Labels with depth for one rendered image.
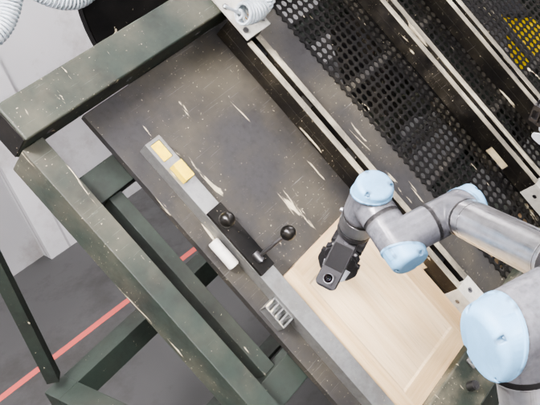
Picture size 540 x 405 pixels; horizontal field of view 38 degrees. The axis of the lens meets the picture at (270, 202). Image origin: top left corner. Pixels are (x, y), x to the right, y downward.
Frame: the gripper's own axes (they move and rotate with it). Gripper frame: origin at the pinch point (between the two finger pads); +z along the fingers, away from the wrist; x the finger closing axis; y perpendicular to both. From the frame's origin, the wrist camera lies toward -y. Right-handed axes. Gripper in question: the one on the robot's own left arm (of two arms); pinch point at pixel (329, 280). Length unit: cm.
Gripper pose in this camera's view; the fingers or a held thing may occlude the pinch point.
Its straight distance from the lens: 175.3
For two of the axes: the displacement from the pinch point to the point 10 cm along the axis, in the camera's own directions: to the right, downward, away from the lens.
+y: 4.5, -7.0, 5.6
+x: -8.8, -4.5, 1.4
